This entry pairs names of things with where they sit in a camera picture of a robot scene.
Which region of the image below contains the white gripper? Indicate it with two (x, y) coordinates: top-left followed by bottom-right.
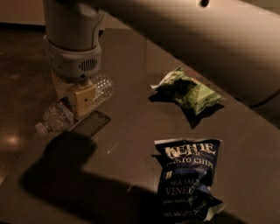
(44, 37), (102, 119)

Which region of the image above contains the clear plastic water bottle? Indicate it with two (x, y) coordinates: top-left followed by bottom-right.
(35, 74), (114, 136)

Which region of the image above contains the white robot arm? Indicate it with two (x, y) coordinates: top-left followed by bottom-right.
(43, 0), (280, 125)

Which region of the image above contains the green chip bag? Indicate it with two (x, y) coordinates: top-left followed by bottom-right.
(150, 66), (225, 116)

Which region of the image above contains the blue Kettle chips bag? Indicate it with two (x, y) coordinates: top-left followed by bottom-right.
(155, 138), (225, 224)

